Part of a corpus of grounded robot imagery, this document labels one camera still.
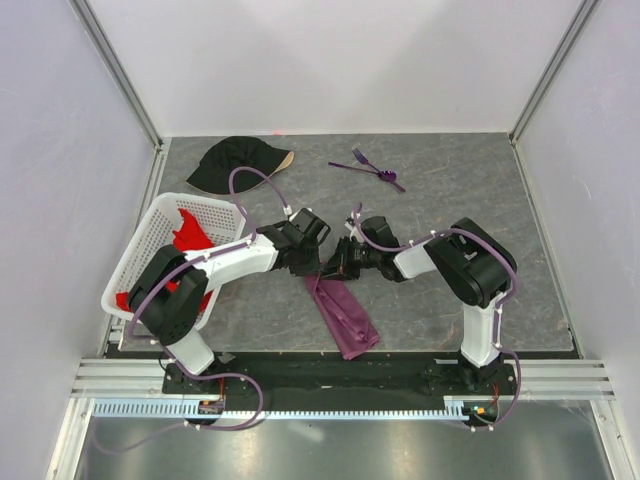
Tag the black bucket hat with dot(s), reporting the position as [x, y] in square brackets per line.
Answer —
[215, 168]

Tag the right aluminium frame post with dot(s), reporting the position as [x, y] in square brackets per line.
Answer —
[563, 49]

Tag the blue cable duct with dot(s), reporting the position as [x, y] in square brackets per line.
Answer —
[194, 409]

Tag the white plastic basket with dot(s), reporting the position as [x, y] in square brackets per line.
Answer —
[220, 220]

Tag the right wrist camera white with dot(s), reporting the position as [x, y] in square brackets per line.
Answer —
[353, 231]

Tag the purple cloth napkin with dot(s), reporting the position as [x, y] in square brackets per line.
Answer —
[347, 321]

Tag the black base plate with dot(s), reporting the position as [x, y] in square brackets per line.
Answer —
[315, 380]

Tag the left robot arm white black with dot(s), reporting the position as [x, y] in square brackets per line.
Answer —
[171, 317]

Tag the aluminium frame post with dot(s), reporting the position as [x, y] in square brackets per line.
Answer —
[103, 45]
[563, 49]

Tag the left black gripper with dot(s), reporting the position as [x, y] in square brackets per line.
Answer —
[310, 268]

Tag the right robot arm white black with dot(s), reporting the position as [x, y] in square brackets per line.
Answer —
[478, 270]

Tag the red cloth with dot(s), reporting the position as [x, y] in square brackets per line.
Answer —
[190, 236]

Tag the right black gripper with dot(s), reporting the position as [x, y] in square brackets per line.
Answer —
[340, 267]

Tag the purple spoon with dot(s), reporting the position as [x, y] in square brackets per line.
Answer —
[386, 176]

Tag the purple fork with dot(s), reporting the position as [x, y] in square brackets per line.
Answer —
[359, 156]

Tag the left aluminium frame post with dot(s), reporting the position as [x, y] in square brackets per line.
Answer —
[103, 45]

